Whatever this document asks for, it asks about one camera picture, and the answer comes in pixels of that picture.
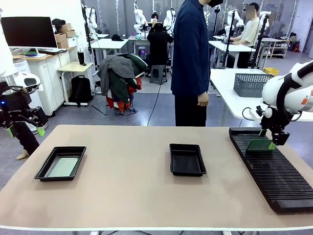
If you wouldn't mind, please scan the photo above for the wooden shoe rack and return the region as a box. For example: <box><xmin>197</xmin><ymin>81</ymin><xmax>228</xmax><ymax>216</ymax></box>
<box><xmin>268</xmin><ymin>38</ymin><xmax>291</xmax><ymax>59</ymax></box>

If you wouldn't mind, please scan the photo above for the black slotted board rack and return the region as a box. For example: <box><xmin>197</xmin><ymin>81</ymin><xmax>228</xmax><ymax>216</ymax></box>
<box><xmin>228</xmin><ymin>127</ymin><xmax>313</xmax><ymax>214</ymax></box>

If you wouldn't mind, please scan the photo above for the black floor cable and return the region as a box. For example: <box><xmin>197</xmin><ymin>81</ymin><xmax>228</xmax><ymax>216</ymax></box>
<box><xmin>147</xmin><ymin>36</ymin><xmax>177</xmax><ymax>127</ymax></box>

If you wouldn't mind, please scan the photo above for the black backpack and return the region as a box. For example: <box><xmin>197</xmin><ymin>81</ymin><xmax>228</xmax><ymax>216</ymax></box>
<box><xmin>69</xmin><ymin>75</ymin><xmax>93</xmax><ymax>108</ymax></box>

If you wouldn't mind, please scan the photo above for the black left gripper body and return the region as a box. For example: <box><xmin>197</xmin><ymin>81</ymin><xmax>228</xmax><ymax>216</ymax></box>
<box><xmin>0</xmin><ymin>82</ymin><xmax>32</xmax><ymax>128</ymax></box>

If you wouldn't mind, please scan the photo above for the black ESD tray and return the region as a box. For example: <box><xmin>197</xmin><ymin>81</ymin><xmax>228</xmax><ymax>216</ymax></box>
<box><xmin>169</xmin><ymin>143</ymin><xmax>207</xmax><ymax>177</ymax></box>
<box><xmin>34</xmin><ymin>146</ymin><xmax>87</xmax><ymax>182</ymax></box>

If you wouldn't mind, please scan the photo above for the person in navy coat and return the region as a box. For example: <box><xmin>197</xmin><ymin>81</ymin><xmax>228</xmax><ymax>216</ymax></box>
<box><xmin>170</xmin><ymin>0</ymin><xmax>224</xmax><ymax>127</ymax></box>

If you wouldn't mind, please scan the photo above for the pile of jackets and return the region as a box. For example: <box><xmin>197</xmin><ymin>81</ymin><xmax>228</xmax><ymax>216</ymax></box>
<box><xmin>97</xmin><ymin>52</ymin><xmax>150</xmax><ymax>116</ymax></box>

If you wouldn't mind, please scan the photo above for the small rolling desk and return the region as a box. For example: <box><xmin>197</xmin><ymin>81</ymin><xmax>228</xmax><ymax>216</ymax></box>
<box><xmin>57</xmin><ymin>62</ymin><xmax>95</xmax><ymax>107</ymax></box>

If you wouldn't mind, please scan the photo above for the right forearm in navy sleeve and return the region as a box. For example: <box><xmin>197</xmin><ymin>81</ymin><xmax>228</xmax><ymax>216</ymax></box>
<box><xmin>195</xmin><ymin>58</ymin><xmax>211</xmax><ymax>95</ymax></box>

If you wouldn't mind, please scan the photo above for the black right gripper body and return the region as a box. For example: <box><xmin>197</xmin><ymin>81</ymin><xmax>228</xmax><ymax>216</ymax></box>
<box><xmin>260</xmin><ymin>107</ymin><xmax>291</xmax><ymax>134</ymax></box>

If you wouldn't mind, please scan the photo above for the person in tan coat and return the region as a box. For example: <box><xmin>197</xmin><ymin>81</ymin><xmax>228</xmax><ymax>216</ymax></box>
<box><xmin>12</xmin><ymin>119</ymin><xmax>40</xmax><ymax>161</ymax></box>

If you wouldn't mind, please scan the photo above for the black tripod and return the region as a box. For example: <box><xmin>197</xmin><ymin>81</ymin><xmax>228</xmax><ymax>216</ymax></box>
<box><xmin>224</xmin><ymin>11</ymin><xmax>237</xmax><ymax>69</ymax></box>
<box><xmin>251</xmin><ymin>12</ymin><xmax>271</xmax><ymax>69</ymax></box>

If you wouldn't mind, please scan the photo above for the white desk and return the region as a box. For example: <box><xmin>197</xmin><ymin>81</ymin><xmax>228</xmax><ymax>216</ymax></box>
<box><xmin>90</xmin><ymin>38</ymin><xmax>130</xmax><ymax>71</ymax></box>

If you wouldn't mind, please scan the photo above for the black braided cable sleeve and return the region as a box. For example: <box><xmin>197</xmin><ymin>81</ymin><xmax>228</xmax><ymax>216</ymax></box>
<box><xmin>275</xmin><ymin>62</ymin><xmax>313</xmax><ymax>117</ymax></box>

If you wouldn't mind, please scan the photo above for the metal chair frame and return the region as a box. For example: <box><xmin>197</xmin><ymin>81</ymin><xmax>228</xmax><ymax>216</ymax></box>
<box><xmin>91</xmin><ymin>80</ymin><xmax>108</xmax><ymax>115</ymax></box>

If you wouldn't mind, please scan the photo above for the white air purifier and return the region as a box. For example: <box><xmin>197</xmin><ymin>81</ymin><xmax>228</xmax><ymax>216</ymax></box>
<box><xmin>13</xmin><ymin>58</ymin><xmax>48</xmax><ymax>134</ymax></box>

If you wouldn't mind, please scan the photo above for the grey plastic basket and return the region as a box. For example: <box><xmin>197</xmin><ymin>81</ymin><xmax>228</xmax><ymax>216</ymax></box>
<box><xmin>233</xmin><ymin>72</ymin><xmax>274</xmax><ymax>98</ymax></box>

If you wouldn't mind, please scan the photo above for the person in cream shirt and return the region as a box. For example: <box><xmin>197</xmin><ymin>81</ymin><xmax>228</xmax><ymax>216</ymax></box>
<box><xmin>231</xmin><ymin>2</ymin><xmax>260</xmax><ymax>69</ymax></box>

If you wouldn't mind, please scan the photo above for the person's right hand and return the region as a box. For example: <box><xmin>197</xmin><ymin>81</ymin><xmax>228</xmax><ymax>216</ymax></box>
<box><xmin>197</xmin><ymin>92</ymin><xmax>209</xmax><ymax>107</ymax></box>

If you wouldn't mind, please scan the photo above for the white cabinet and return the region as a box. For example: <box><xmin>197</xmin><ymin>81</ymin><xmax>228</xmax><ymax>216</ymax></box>
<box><xmin>26</xmin><ymin>47</ymin><xmax>74</xmax><ymax>117</ymax></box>

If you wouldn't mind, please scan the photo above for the white side table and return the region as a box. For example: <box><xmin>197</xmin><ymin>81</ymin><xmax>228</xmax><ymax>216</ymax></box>
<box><xmin>209</xmin><ymin>68</ymin><xmax>313</xmax><ymax>120</ymax></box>

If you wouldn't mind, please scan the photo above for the green circuit board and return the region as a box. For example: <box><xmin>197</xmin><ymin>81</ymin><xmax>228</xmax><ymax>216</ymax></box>
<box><xmin>246</xmin><ymin>139</ymin><xmax>273</xmax><ymax>154</ymax></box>
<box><xmin>45</xmin><ymin>158</ymin><xmax>81</xmax><ymax>178</ymax></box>

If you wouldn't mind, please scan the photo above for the seated person in black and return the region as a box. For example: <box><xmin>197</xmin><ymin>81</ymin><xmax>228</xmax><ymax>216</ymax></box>
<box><xmin>146</xmin><ymin>22</ymin><xmax>174</xmax><ymax>74</ymax></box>

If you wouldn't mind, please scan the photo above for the grey plastic stool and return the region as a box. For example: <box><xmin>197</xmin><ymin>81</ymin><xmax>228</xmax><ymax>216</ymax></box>
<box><xmin>149</xmin><ymin>65</ymin><xmax>168</xmax><ymax>85</ymax></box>

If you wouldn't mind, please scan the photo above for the grey workbench desk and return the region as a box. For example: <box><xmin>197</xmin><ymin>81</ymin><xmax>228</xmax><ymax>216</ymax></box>
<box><xmin>128</xmin><ymin>35</ymin><xmax>176</xmax><ymax>74</ymax></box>

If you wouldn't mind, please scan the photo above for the yellow plastic bin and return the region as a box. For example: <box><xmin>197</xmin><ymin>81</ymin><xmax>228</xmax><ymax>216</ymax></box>
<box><xmin>263</xmin><ymin>67</ymin><xmax>280</xmax><ymax>76</ymax></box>

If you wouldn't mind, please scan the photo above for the black computer monitor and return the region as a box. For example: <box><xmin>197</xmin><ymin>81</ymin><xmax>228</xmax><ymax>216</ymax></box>
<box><xmin>1</xmin><ymin>16</ymin><xmax>58</xmax><ymax>48</ymax></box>

